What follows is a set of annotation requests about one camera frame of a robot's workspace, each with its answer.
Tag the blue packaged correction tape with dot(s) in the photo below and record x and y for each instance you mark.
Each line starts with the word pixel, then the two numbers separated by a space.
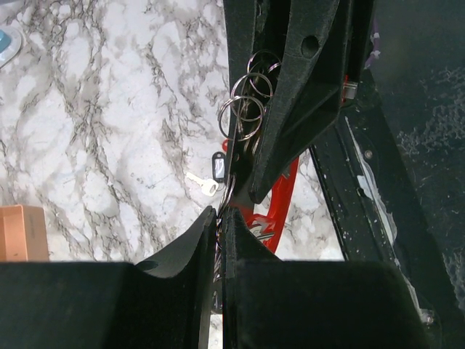
pixel 11 42

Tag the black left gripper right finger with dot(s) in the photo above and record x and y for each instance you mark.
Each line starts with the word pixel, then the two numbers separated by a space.
pixel 270 303

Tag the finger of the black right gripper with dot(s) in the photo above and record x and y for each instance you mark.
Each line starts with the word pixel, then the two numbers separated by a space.
pixel 241 72

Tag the metal key organizer red handle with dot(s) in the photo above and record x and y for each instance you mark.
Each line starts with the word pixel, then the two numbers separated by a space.
pixel 266 228

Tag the peach plastic desk organizer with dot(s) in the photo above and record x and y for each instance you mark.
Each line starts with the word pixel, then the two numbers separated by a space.
pixel 23 234

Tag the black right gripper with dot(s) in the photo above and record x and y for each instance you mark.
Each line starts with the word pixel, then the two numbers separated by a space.
pixel 327 46

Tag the red tag with key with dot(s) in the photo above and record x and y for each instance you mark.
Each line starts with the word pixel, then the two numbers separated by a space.
pixel 225 145

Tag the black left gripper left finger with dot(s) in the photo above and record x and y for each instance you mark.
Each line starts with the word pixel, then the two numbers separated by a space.
pixel 162 302

